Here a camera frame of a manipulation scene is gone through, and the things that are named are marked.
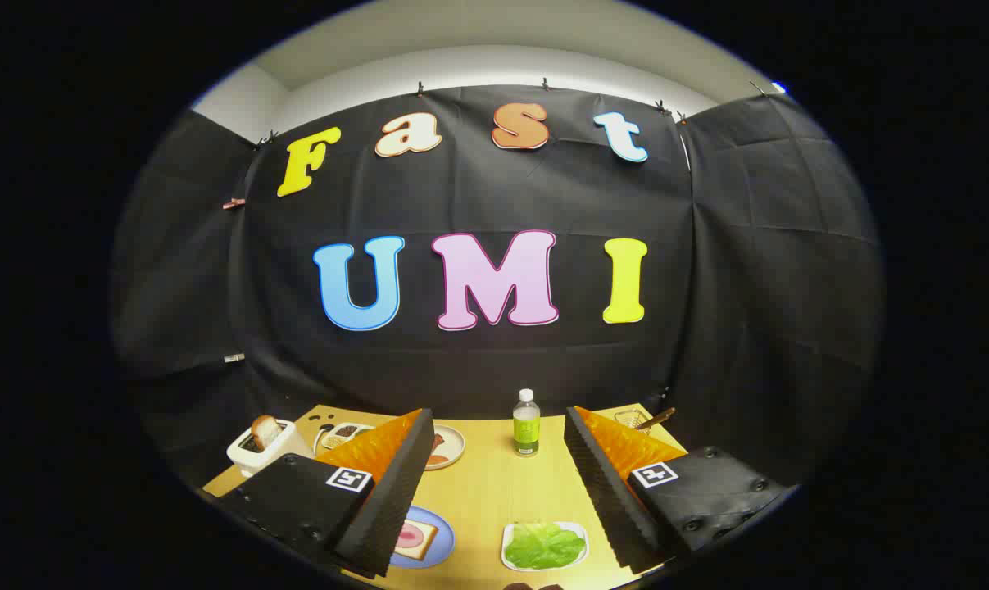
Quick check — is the white square plate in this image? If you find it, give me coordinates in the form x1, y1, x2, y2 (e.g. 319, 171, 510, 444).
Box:
501, 521, 590, 572

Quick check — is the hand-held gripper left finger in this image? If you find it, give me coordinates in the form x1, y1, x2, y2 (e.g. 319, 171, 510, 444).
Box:
215, 408, 436, 579

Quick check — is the white bread slice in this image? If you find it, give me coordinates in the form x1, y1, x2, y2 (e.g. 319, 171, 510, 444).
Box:
393, 519, 439, 562

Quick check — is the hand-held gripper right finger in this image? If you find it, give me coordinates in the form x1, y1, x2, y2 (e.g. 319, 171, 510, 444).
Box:
564, 405, 798, 574

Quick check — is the white divided seasoning tray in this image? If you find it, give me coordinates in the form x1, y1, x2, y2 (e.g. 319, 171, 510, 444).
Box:
314, 421, 374, 456

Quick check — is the white toaster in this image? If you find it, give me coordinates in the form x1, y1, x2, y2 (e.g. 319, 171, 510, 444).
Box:
226, 422, 315, 479

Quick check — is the blue round plate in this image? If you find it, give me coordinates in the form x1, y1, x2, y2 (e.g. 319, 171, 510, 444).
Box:
389, 506, 456, 570

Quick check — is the round white plate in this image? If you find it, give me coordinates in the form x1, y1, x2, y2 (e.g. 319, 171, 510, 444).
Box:
427, 424, 466, 470

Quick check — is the black backdrop cloth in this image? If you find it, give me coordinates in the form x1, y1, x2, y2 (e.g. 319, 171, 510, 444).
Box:
109, 82, 887, 492

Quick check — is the green label plastic bottle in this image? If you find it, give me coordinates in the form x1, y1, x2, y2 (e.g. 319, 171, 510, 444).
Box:
512, 388, 541, 457

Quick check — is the green lettuce leaf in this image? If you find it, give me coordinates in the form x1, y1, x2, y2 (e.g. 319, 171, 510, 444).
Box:
506, 523, 587, 570

